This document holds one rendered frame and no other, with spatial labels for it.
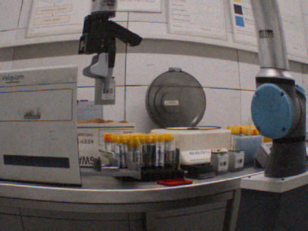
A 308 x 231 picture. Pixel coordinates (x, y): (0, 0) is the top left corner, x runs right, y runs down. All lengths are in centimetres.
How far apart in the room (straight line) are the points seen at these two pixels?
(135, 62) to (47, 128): 86
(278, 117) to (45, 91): 57
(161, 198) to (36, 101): 41
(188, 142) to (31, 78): 70
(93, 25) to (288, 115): 59
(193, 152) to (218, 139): 10
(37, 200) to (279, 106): 64
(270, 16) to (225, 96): 120
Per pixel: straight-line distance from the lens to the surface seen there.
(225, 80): 227
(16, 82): 126
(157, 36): 208
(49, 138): 129
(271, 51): 110
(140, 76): 208
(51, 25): 196
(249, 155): 170
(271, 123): 108
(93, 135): 164
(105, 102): 136
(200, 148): 179
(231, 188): 149
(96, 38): 135
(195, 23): 221
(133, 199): 134
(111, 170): 137
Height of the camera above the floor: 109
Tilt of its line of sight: 2 degrees down
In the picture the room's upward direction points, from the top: straight up
